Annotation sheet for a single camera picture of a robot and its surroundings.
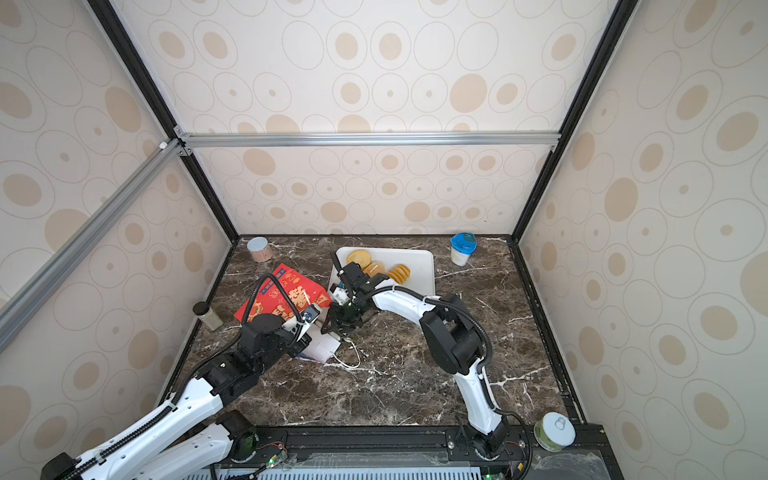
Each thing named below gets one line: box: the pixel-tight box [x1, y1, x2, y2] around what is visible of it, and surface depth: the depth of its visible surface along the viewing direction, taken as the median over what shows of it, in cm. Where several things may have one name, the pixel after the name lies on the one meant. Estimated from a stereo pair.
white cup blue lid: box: [450, 232, 478, 267], surface depth 108 cm
